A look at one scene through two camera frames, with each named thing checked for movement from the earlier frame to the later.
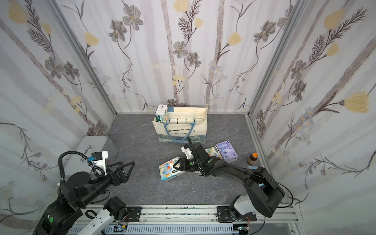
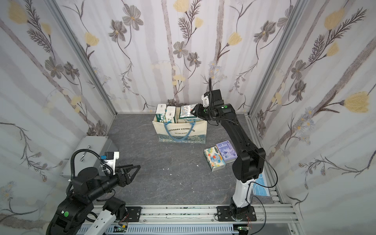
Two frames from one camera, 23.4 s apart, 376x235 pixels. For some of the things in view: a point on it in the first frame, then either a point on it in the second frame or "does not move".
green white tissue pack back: [161, 113] does not move
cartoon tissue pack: [167, 170] → [170, 112]
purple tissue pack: [227, 151] does not move
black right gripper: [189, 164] → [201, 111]
